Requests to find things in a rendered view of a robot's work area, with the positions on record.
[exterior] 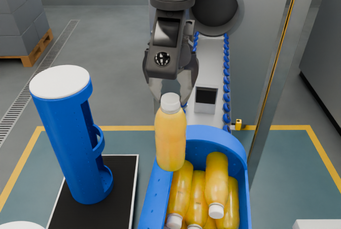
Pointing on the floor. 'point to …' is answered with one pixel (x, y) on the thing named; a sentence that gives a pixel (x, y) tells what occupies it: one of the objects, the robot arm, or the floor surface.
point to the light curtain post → (281, 65)
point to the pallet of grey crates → (22, 19)
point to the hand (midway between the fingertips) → (170, 101)
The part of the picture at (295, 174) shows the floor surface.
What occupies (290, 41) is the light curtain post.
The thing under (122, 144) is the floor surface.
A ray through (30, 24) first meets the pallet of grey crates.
